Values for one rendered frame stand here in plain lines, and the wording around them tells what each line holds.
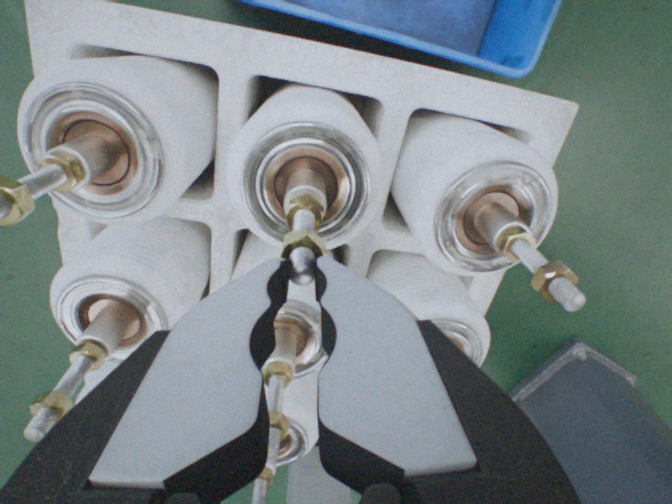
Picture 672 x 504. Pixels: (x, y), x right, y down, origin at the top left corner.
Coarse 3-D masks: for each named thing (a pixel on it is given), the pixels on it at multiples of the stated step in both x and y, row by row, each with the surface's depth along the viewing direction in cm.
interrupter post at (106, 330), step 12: (108, 312) 25; (120, 312) 25; (96, 324) 24; (108, 324) 24; (120, 324) 25; (84, 336) 23; (96, 336) 23; (108, 336) 23; (120, 336) 25; (108, 348) 23
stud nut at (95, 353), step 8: (80, 344) 23; (88, 344) 22; (72, 352) 22; (80, 352) 22; (88, 352) 22; (96, 352) 22; (72, 360) 22; (96, 360) 22; (104, 360) 23; (96, 368) 23
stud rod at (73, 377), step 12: (84, 360) 22; (72, 372) 21; (84, 372) 22; (60, 384) 20; (72, 384) 20; (48, 408) 19; (36, 420) 18; (48, 420) 18; (24, 432) 18; (36, 432) 18
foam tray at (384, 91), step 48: (48, 0) 22; (96, 0) 23; (48, 48) 24; (96, 48) 27; (144, 48) 24; (192, 48) 24; (240, 48) 24; (288, 48) 25; (336, 48) 25; (240, 96) 26; (384, 96) 26; (432, 96) 27; (480, 96) 27; (528, 96) 27; (384, 144) 28; (528, 144) 29; (192, 192) 31; (384, 192) 30; (240, 240) 36; (384, 240) 32; (480, 288) 35
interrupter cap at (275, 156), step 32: (288, 128) 20; (320, 128) 20; (256, 160) 21; (288, 160) 21; (320, 160) 21; (352, 160) 21; (256, 192) 22; (352, 192) 22; (256, 224) 23; (352, 224) 23
